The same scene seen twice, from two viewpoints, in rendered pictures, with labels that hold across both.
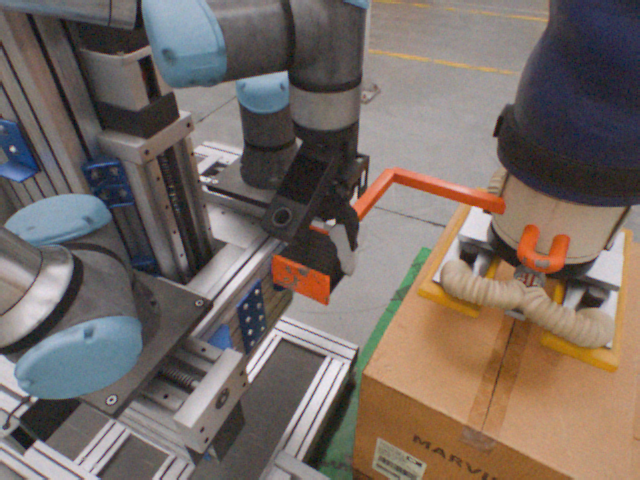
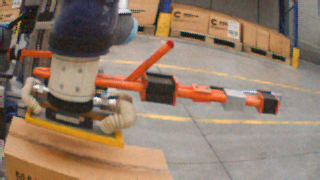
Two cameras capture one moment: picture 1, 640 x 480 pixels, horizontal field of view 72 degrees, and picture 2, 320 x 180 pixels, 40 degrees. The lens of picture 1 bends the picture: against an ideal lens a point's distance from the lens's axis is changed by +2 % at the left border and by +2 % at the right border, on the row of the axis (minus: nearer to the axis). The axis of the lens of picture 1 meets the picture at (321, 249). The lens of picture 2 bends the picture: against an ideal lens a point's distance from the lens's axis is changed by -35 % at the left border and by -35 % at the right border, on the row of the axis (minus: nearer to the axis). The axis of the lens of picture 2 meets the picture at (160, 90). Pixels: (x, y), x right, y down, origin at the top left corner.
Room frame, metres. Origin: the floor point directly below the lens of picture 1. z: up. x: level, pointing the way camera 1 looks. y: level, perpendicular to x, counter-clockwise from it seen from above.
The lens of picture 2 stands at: (-0.25, -1.76, 1.61)
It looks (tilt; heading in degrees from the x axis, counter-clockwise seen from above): 15 degrees down; 51
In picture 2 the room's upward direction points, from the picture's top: 10 degrees clockwise
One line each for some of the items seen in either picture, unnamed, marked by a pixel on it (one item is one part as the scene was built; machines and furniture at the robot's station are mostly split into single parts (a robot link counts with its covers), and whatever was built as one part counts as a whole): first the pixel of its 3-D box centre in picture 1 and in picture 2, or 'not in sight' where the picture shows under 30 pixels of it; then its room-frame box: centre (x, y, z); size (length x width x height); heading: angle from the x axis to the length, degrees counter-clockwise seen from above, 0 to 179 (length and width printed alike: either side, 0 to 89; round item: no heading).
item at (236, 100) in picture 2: not in sight; (234, 100); (0.95, -0.60, 1.17); 0.07 x 0.07 x 0.04; 60
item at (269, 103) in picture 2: not in sight; (267, 103); (1.07, -0.67, 1.18); 0.08 x 0.07 x 0.05; 150
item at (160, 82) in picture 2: not in sight; (158, 87); (0.77, -0.49, 1.18); 0.10 x 0.08 x 0.06; 60
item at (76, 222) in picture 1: (72, 251); (4, 34); (0.42, 0.33, 1.20); 0.13 x 0.12 x 0.14; 26
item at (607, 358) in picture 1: (595, 274); (67, 121); (0.50, -0.45, 1.08); 0.34 x 0.10 x 0.05; 150
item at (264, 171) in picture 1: (271, 152); not in sight; (0.87, 0.11, 1.09); 0.15 x 0.15 x 0.10
